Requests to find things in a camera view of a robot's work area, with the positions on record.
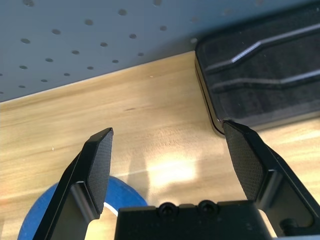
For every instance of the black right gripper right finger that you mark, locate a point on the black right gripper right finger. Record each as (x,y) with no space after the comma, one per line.
(250,155)

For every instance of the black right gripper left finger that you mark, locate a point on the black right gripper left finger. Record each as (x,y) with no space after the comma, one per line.
(95,170)

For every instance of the blue tape roll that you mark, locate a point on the blue tape roll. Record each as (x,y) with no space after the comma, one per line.
(125,190)

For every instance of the grey metal pegboard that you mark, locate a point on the grey metal pegboard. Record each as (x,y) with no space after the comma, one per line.
(75,35)

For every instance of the black plastic tool case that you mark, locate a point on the black plastic tool case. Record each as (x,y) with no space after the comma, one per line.
(262,87)

